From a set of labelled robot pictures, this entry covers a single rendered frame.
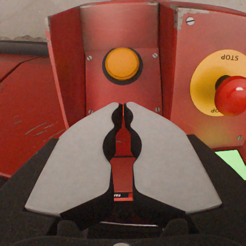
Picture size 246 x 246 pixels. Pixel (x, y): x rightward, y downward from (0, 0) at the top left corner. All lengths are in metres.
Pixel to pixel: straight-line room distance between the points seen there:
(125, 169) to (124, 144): 0.20
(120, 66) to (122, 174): 0.12
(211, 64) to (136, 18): 0.10
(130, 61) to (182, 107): 0.08
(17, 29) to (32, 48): 0.15
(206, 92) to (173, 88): 0.03
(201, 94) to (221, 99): 0.03
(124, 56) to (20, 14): 0.88
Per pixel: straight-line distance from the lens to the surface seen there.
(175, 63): 0.18
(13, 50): 1.07
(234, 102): 0.18
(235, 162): 0.24
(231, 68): 0.20
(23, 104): 0.51
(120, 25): 0.24
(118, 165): 0.21
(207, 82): 0.19
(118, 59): 0.23
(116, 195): 0.19
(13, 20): 1.09
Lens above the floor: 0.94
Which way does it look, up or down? 53 degrees down
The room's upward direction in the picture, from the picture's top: 180 degrees clockwise
